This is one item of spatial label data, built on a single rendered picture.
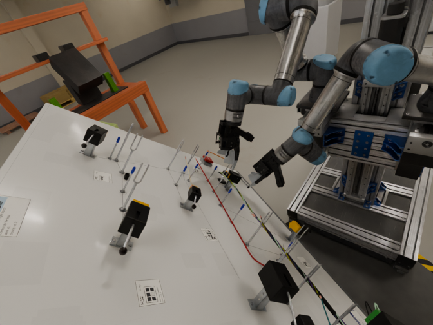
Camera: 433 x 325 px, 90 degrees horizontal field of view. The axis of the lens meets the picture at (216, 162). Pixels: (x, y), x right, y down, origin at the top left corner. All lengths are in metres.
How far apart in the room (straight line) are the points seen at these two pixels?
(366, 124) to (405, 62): 0.55
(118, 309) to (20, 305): 0.13
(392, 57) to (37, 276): 0.99
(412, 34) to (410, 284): 1.52
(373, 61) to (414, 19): 0.56
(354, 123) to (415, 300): 1.22
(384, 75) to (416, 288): 1.54
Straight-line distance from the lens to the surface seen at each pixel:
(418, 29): 1.45
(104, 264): 0.49
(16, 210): 0.55
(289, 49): 0.95
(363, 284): 2.01
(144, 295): 0.47
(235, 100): 0.85
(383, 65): 0.89
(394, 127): 1.40
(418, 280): 2.14
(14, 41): 9.84
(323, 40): 5.11
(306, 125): 1.08
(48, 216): 0.55
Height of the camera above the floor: 1.82
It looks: 38 degrees down
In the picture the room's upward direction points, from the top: 18 degrees counter-clockwise
